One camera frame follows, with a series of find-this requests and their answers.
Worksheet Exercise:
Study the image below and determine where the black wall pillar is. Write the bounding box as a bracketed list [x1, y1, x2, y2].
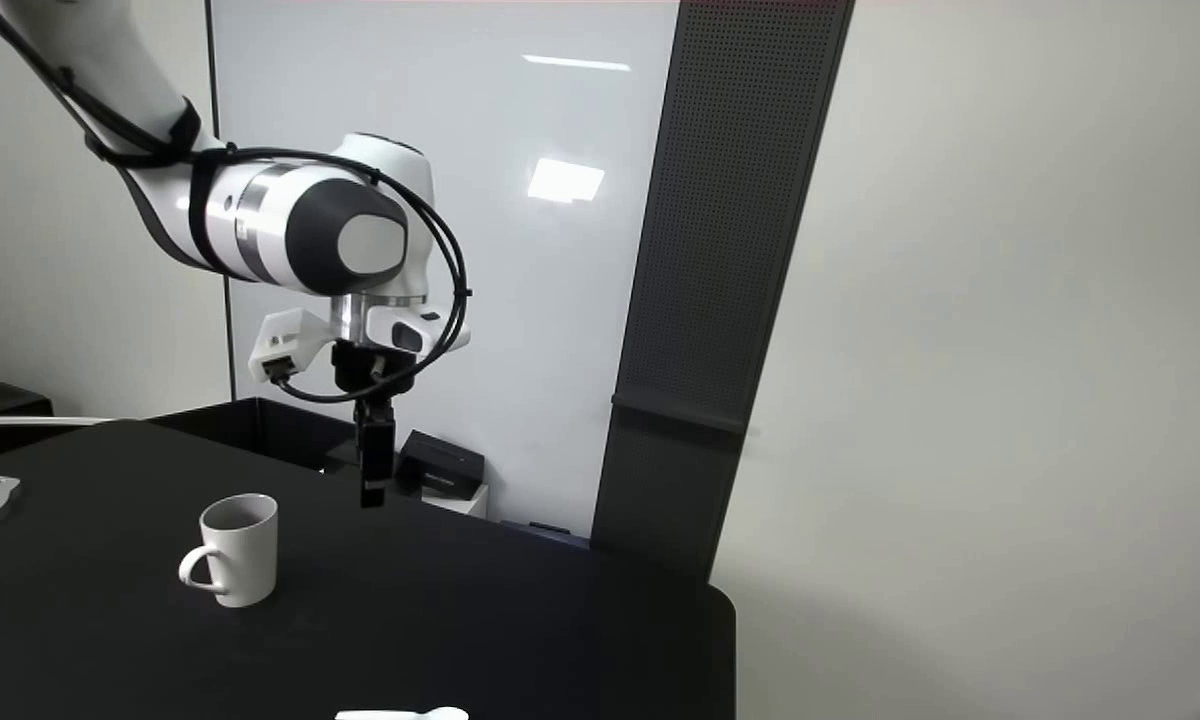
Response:
[588, 0, 859, 585]

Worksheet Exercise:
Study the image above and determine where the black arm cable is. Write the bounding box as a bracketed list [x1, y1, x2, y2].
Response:
[0, 0, 477, 407]

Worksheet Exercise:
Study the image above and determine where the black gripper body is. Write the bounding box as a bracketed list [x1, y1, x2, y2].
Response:
[328, 332, 421, 407]

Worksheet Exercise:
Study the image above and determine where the large whiteboard panel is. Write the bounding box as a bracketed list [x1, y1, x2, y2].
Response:
[205, 0, 683, 543]

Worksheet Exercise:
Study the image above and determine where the black box device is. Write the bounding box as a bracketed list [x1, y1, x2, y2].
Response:
[394, 428, 493, 500]

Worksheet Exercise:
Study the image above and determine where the white flat base piece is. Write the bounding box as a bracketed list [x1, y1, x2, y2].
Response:
[416, 476, 495, 525]

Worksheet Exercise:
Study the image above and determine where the dark blue flat object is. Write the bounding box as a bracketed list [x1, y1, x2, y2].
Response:
[515, 522, 590, 554]

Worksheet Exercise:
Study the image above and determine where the white ceramic mug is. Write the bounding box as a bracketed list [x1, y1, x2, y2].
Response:
[175, 490, 283, 614]

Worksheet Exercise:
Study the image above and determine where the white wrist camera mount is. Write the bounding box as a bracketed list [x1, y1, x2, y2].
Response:
[246, 310, 339, 391]

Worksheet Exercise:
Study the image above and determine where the white plastic spoon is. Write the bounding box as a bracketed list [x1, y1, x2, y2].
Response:
[331, 702, 477, 720]

